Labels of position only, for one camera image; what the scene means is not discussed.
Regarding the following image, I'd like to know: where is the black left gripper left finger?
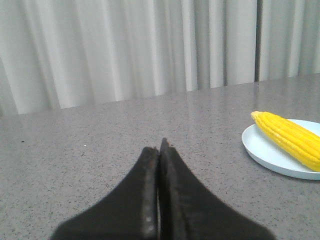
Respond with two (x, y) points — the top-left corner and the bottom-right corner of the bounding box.
(51, 147), (159, 240)

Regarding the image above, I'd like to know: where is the yellow plastic corn cob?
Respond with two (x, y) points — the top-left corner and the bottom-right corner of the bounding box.
(250, 111), (320, 172)

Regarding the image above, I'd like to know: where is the white pleated curtain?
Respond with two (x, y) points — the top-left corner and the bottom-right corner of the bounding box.
(0, 0), (320, 116)

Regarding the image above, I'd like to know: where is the light blue round plate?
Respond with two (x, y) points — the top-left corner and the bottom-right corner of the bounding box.
(241, 124), (320, 181)

